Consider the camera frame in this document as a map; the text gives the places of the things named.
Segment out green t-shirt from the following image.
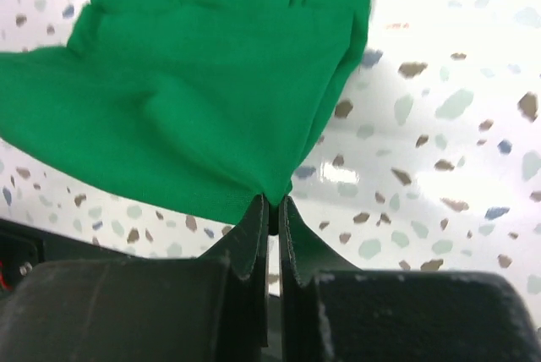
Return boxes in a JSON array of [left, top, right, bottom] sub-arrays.
[[1, 0, 371, 223]]

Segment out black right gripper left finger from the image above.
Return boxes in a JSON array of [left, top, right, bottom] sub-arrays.
[[201, 195, 270, 348]]

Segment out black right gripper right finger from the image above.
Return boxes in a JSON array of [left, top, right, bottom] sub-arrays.
[[277, 196, 358, 361]]

